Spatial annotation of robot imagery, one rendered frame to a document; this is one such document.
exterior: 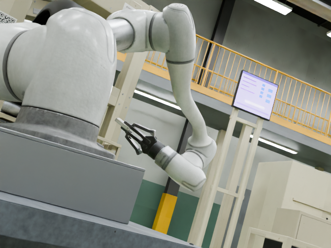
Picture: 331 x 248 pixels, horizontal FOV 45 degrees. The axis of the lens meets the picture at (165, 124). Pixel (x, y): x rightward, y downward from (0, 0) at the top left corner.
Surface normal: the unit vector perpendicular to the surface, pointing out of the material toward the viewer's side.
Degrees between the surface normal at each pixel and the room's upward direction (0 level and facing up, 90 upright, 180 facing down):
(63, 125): 85
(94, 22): 66
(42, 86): 100
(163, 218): 90
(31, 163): 90
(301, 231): 90
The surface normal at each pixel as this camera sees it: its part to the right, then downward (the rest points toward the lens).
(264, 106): 0.29, -0.12
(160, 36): -0.29, 0.40
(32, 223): 0.70, 0.07
